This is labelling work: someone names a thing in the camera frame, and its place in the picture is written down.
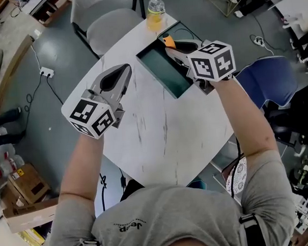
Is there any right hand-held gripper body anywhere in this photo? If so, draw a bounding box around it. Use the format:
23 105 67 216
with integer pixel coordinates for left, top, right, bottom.
173 39 238 97

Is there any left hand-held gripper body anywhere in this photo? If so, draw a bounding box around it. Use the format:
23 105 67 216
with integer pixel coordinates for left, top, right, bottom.
61 87 127 141

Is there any orange small object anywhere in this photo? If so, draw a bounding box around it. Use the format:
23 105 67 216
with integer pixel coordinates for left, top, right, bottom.
162 33 177 49

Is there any dark green box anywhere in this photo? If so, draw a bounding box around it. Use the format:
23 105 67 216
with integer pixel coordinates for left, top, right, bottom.
134 19 210 101

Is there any person's right forearm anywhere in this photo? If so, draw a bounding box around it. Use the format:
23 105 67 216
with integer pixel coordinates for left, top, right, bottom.
208 75 278 159

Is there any person's left forearm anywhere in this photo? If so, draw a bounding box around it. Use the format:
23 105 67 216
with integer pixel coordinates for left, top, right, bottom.
56 132 107 202

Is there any brown cardboard box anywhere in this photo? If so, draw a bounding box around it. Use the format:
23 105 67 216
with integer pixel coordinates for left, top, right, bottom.
7 161 51 206

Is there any long cardboard box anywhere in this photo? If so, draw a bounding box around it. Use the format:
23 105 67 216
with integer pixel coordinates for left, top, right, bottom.
1 197 60 235

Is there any yellow drink bottle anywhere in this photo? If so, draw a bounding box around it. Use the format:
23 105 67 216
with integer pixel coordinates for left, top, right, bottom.
145 0 167 33

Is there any blue chair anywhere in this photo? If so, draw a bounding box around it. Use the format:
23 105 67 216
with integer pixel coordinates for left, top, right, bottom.
233 54 300 111

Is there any grey padded chair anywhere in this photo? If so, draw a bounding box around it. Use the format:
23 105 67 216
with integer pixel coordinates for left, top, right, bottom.
70 0 148 61

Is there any curved wooden bench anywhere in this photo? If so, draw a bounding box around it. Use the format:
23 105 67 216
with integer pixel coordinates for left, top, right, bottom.
0 34 39 113

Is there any black office chair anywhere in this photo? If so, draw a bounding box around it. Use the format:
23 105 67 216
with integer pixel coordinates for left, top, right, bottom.
265 81 308 152

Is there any pack of water bottles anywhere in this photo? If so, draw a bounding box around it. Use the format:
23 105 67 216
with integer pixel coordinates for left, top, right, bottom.
0 143 26 184

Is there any white patterned bag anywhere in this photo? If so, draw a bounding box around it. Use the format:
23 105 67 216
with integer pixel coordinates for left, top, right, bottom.
223 156 250 196

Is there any person's grey shirt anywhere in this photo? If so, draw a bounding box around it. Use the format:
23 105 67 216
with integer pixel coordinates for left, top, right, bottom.
45 149 299 246

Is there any black floor cable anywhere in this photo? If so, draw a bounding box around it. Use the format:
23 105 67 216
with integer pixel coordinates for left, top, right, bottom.
22 72 65 114

